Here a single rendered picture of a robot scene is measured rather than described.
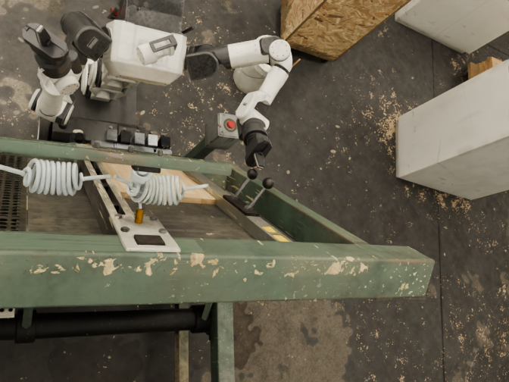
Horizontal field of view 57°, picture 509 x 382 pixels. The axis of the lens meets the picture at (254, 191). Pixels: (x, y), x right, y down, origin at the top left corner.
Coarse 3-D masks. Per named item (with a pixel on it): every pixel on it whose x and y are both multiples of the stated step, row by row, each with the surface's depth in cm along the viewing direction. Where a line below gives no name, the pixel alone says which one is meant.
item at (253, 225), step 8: (192, 176) 190; (200, 176) 189; (200, 184) 181; (208, 184) 177; (216, 184) 180; (208, 192) 173; (216, 192) 167; (224, 192) 170; (224, 200) 159; (224, 208) 159; (232, 208) 153; (232, 216) 153; (240, 216) 147; (248, 216) 144; (240, 224) 147; (248, 224) 142; (256, 224) 137; (264, 224) 139; (248, 232) 141; (256, 232) 137; (264, 232) 132; (272, 232) 133; (264, 240) 132; (272, 240) 128
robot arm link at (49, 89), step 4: (40, 72) 144; (40, 76) 145; (44, 76) 146; (40, 80) 147; (44, 80) 146; (48, 80) 148; (44, 84) 147; (48, 84) 148; (52, 84) 148; (44, 88) 147; (48, 88) 147; (52, 88) 148; (44, 92) 149; (48, 92) 147; (52, 92) 147; (56, 92) 148; (48, 96) 149; (52, 96) 148; (56, 96) 149; (60, 96) 150
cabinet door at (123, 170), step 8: (112, 168) 182; (120, 168) 185; (128, 168) 188; (112, 176) 169; (120, 176) 173; (128, 176) 175; (160, 176) 186; (184, 176) 193; (120, 184) 160; (192, 184) 181; (120, 192) 151; (192, 192) 170; (200, 192) 172; (184, 200) 160; (192, 200) 162; (200, 200) 163; (208, 200) 164; (216, 200) 166
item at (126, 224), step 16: (80, 144) 187; (80, 160) 168; (96, 192) 130; (112, 192) 130; (96, 208) 127; (112, 208) 114; (128, 208) 117; (112, 224) 106; (128, 224) 94; (144, 224) 96; (160, 224) 98; (128, 240) 86
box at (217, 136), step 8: (216, 120) 221; (224, 120) 220; (208, 128) 229; (216, 128) 220; (224, 128) 219; (208, 136) 228; (216, 136) 219; (224, 136) 219; (232, 136) 221; (208, 144) 228; (216, 144) 228; (224, 144) 228; (232, 144) 229
